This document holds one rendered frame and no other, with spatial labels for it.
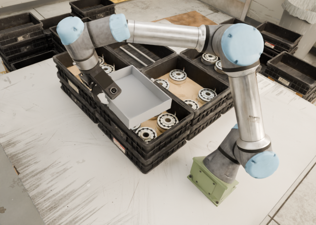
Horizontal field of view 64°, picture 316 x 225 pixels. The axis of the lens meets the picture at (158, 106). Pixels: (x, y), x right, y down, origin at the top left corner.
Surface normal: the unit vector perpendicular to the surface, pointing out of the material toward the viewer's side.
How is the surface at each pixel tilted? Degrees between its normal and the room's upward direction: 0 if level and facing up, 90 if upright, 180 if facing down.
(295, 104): 0
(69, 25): 16
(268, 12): 90
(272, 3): 90
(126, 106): 2
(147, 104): 2
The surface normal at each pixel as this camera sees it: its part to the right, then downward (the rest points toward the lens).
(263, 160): 0.15, 0.43
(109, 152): 0.07, -0.71
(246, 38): 0.08, 0.18
